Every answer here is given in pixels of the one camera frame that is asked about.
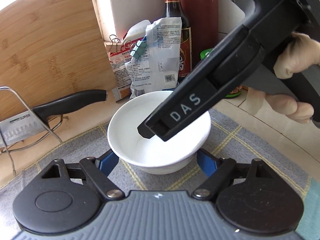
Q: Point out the bamboo cutting board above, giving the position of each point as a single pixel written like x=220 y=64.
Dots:
x=52 y=48

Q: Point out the white printed food bag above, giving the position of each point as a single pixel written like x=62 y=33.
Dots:
x=158 y=68

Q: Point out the steel cleaver black handle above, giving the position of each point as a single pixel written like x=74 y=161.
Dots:
x=70 y=103

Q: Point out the teal towel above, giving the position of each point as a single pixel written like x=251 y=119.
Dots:
x=309 y=225

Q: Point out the grey checked table mat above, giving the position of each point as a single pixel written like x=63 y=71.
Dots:
x=227 y=139

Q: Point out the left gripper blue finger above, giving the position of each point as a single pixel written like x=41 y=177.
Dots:
x=219 y=174
x=96 y=171

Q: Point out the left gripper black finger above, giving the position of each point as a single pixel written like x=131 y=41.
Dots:
x=145 y=132

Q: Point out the dark red canister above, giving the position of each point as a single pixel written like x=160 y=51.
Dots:
x=204 y=21

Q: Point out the teal binder clip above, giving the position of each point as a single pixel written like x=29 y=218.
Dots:
x=139 y=49

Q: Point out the dark soy sauce bottle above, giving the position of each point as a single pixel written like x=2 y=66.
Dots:
x=173 y=9

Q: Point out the green lid sauce jar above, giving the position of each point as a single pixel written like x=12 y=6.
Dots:
x=236 y=91

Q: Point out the right gloved hand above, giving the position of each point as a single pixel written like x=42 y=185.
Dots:
x=298 y=56

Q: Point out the wire knife rack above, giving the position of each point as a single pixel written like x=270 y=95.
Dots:
x=22 y=126

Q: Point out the red white food bag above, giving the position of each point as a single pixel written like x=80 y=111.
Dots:
x=122 y=55

